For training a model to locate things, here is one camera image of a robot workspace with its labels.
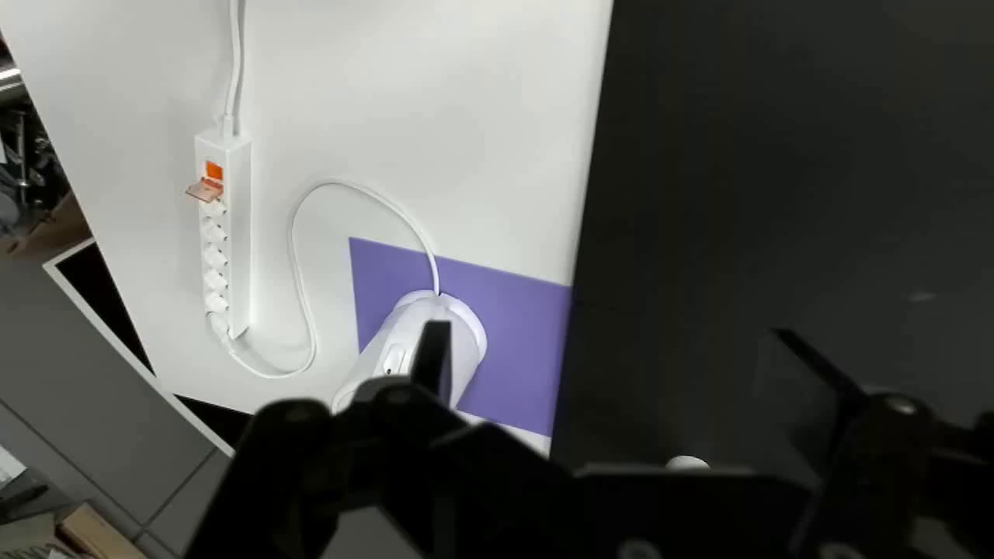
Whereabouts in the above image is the purple mat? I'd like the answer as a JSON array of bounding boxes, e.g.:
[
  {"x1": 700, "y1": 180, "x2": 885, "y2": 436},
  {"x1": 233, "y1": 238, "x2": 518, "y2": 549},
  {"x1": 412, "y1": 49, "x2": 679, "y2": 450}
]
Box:
[{"x1": 347, "y1": 236, "x2": 575, "y2": 440}]

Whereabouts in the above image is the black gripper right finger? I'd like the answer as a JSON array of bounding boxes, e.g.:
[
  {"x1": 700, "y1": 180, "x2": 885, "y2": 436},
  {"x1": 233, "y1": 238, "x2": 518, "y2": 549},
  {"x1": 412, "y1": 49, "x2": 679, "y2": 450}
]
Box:
[{"x1": 770, "y1": 325, "x2": 994, "y2": 559}]

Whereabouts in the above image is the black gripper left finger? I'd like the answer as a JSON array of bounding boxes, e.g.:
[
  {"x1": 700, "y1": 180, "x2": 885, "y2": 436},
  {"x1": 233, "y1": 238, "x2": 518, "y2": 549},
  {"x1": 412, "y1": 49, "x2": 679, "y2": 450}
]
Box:
[{"x1": 184, "y1": 318, "x2": 577, "y2": 559}]

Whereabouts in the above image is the white paper cup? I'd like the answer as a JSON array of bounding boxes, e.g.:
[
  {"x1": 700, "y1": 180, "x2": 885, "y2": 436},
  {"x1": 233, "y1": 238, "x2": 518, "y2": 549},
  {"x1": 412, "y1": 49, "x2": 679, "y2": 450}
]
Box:
[{"x1": 666, "y1": 450, "x2": 715, "y2": 475}]

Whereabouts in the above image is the white electric kettle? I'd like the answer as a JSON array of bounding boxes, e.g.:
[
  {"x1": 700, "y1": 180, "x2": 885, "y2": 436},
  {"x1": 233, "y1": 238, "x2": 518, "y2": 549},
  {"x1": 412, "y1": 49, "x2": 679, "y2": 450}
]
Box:
[{"x1": 330, "y1": 289, "x2": 492, "y2": 416}]

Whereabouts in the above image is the white power strip orange switch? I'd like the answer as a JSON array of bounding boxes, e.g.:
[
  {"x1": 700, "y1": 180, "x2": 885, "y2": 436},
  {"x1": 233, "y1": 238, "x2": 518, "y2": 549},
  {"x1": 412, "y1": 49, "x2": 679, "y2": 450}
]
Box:
[{"x1": 184, "y1": 123, "x2": 256, "y2": 342}]

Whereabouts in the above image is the white power strip cable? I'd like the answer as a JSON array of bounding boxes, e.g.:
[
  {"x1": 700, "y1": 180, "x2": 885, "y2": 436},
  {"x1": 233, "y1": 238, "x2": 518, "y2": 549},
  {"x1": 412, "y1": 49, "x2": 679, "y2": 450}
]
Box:
[{"x1": 219, "y1": 0, "x2": 253, "y2": 135}]

